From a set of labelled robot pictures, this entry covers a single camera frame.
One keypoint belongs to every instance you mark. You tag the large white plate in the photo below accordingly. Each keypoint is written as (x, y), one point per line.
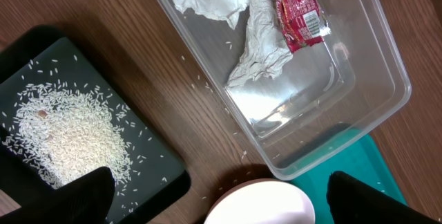
(263, 201)

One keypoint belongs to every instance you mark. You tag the black waste tray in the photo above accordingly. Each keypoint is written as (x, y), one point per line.
(44, 55)

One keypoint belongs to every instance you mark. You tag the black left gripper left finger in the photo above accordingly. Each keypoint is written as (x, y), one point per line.
(84, 200)

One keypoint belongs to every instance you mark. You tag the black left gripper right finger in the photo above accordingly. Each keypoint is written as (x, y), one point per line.
(352, 201)

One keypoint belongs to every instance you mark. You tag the teal plastic tray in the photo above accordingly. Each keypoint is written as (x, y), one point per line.
(363, 161)

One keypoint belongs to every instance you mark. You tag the clear plastic waste bin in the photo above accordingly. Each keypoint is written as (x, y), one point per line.
(326, 97)

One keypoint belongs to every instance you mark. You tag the red snack wrapper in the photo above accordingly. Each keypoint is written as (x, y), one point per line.
(302, 23)

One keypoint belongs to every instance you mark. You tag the pile of rice grains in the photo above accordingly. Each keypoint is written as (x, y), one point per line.
(67, 135)

